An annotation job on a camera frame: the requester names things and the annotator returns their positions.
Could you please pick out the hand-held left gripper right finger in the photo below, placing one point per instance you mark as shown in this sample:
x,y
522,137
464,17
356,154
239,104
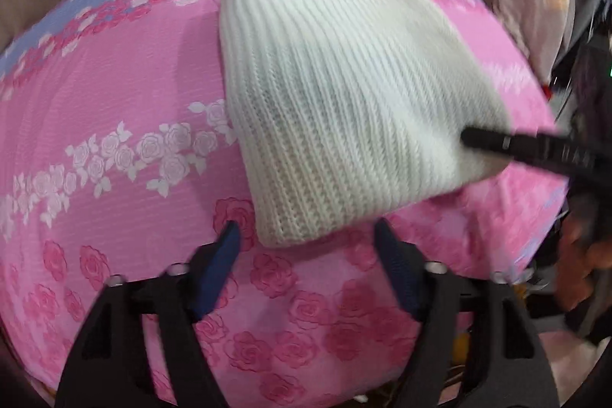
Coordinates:
x,y
399,267

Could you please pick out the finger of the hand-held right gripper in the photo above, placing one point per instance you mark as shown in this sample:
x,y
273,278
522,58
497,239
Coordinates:
x,y
516,145

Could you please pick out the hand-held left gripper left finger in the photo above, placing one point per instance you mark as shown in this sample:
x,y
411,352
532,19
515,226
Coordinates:
x,y
217,267

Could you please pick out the white red black knit sweater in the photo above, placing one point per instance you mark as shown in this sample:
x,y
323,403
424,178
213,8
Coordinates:
x,y
344,102

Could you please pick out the person's right hand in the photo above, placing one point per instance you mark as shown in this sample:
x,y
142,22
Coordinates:
x,y
581,264

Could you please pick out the pink floral bed sheet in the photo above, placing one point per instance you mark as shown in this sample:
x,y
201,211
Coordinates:
x,y
119,102

